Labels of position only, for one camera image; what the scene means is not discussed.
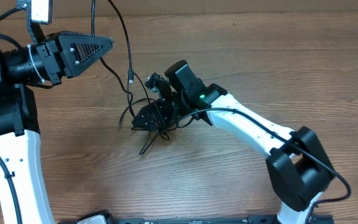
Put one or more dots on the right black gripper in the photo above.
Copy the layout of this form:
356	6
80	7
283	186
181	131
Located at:
155	107

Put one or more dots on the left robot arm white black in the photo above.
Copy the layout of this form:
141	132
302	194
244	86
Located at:
23	195

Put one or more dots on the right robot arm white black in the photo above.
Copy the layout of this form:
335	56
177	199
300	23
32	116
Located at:
301	174

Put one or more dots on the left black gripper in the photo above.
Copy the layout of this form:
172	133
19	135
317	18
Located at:
60	56

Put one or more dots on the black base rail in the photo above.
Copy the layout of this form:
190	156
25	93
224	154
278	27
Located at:
251	219

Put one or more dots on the cardboard wall panel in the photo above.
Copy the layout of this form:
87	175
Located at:
82	8

